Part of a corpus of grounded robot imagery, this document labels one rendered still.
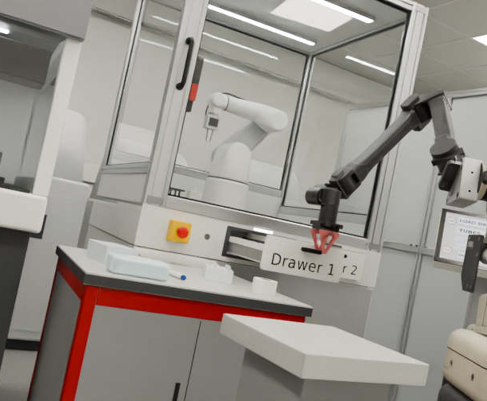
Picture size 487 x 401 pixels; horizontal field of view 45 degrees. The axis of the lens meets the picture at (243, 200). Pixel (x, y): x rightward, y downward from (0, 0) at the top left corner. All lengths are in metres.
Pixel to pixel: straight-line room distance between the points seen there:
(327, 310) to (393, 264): 1.72
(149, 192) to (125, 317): 0.69
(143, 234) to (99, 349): 0.67
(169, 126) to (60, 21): 0.53
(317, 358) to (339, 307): 1.46
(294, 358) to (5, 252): 1.07
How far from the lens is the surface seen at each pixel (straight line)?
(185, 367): 1.56
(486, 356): 1.25
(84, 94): 5.24
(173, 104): 2.10
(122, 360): 1.50
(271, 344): 1.04
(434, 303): 3.81
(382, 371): 1.07
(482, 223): 2.75
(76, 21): 1.81
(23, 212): 1.75
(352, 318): 2.48
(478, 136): 3.84
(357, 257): 2.42
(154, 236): 2.08
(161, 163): 2.07
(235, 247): 2.10
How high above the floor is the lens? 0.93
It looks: 3 degrees up
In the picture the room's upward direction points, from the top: 12 degrees clockwise
